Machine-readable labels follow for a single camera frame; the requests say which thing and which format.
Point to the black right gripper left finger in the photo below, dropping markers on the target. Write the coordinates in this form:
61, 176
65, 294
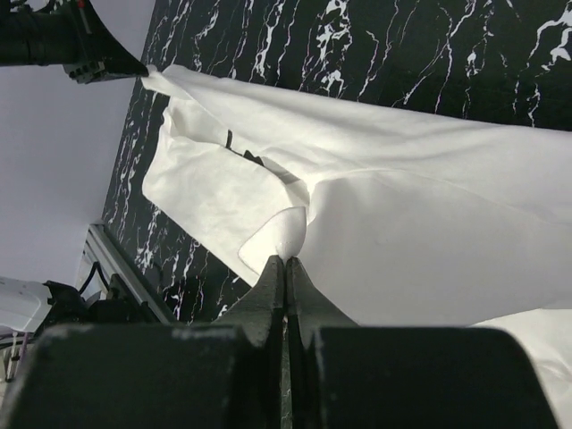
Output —
219, 375

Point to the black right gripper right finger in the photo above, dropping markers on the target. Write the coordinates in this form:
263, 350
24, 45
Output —
347, 376

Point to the white printed t shirt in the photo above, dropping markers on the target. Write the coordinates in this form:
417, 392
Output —
399, 217

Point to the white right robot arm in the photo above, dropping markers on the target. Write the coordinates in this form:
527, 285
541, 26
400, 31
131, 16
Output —
32, 308

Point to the aluminium rail frame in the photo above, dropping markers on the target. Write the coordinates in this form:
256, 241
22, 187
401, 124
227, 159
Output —
105, 274

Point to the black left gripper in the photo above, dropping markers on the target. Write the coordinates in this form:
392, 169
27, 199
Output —
66, 33

